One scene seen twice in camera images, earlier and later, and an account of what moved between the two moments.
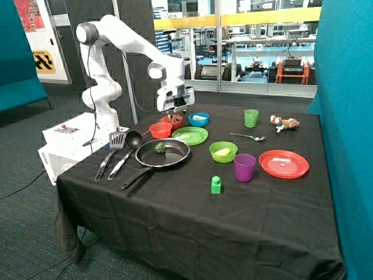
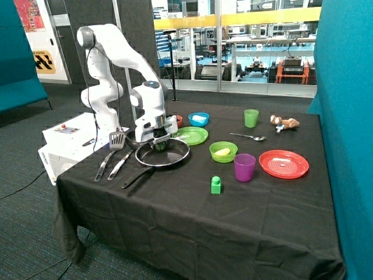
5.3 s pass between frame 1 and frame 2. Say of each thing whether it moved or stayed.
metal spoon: stayed
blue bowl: stayed
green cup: stayed
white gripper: moved
